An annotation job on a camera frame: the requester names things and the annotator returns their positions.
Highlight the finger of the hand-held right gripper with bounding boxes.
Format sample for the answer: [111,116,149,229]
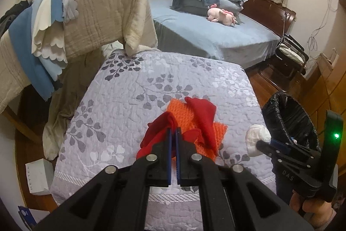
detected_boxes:
[255,140,292,164]
[271,140,312,156]

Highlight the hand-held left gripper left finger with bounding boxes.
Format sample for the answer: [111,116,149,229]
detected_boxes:
[34,127,173,231]

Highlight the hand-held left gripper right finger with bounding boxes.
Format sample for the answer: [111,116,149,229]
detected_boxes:
[175,127,314,231]

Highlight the white tissue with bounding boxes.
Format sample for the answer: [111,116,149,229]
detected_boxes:
[245,124,271,158]

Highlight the black lined trash bin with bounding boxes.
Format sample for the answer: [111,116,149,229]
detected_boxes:
[261,92,323,194]

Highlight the orange mesh cloth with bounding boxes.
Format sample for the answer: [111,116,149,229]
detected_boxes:
[166,100,227,162]

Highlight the person's right hand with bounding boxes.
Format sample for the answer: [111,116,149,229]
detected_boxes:
[289,191,335,229]

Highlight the wooden cabinet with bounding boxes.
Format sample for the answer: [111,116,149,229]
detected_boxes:
[303,52,346,166]

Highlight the grey floral quilt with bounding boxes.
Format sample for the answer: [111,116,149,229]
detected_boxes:
[50,48,279,231]

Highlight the black folding chair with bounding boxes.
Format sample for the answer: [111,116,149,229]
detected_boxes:
[258,35,310,91]

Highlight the white chair cushion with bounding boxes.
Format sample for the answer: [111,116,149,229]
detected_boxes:
[278,44,304,65]

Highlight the beige hanging sheet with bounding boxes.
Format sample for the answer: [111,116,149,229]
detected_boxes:
[43,44,125,161]

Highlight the bed with blue sheet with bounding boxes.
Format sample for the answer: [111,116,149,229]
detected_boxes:
[149,0,282,69]

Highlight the plain white box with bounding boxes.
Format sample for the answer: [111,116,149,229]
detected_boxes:
[25,159,54,196]

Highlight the pink plush toy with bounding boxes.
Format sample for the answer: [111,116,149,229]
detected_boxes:
[207,4,238,26]

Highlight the dark wooden headboard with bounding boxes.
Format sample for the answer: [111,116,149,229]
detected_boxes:
[240,0,296,37]

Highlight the light blue scalloped cloth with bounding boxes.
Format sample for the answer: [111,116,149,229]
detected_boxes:
[38,0,79,82]

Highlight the blue and white box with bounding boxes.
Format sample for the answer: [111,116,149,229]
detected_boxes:
[17,205,40,231]

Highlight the wooden table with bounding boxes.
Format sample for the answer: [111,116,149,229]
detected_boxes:
[0,104,38,139]

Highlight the blue felt cloth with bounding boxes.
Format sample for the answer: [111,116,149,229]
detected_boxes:
[8,0,84,102]

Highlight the cream scalloped cloth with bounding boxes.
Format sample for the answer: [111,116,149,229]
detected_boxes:
[31,0,68,64]

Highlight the dark grey cloth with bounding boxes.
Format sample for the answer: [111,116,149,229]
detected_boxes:
[0,1,33,31]

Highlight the hanging wall cables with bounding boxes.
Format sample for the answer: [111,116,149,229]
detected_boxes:
[308,0,334,58]

